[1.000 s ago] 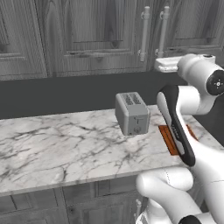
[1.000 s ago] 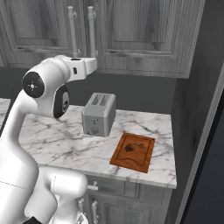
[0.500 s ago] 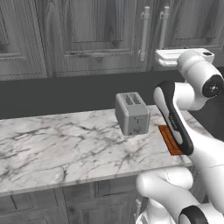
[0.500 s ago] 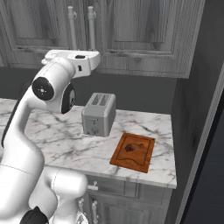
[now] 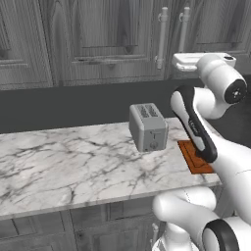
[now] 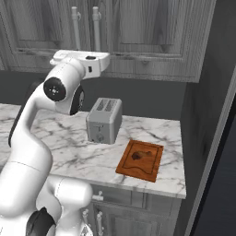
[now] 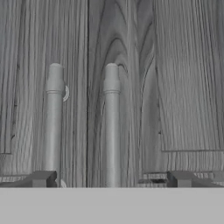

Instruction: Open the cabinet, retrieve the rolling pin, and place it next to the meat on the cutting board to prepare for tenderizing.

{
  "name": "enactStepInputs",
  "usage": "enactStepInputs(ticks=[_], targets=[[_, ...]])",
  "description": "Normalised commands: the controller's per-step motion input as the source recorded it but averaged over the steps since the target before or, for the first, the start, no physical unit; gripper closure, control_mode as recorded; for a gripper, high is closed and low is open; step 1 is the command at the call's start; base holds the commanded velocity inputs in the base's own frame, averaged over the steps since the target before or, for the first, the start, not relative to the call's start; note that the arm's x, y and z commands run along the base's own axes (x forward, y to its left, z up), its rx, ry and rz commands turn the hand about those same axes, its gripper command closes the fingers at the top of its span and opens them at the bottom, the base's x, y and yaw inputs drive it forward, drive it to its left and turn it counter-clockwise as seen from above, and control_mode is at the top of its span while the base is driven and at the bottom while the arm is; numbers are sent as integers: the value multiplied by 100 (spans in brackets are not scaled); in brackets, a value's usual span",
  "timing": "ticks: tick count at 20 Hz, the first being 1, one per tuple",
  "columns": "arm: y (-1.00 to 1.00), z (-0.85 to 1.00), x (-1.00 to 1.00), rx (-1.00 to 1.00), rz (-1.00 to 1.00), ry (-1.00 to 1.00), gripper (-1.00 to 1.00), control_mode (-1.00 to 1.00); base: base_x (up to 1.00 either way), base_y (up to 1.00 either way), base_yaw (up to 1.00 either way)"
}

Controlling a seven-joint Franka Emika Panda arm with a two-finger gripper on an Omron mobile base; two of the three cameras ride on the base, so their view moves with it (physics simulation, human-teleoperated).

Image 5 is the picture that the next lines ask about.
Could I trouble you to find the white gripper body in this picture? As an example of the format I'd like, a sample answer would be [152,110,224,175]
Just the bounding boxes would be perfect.
[172,52,210,73]

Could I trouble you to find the grey wooden cabinet door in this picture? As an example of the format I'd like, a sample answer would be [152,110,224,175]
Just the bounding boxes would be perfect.
[166,0,251,80]
[0,0,54,91]
[38,0,169,87]

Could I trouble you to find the brown wooden cutting board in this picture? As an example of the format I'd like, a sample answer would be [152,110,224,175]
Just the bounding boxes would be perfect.
[176,139,216,176]

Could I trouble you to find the grey lower cabinet door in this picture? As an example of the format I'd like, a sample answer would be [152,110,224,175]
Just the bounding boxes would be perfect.
[69,195,162,251]
[0,210,74,251]

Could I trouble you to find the grey metal toaster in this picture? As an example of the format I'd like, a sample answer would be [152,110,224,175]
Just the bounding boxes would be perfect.
[128,102,170,154]

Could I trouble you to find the white cabinet door handle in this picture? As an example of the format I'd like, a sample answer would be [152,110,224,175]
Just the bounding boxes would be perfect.
[154,6,170,71]
[177,6,192,55]

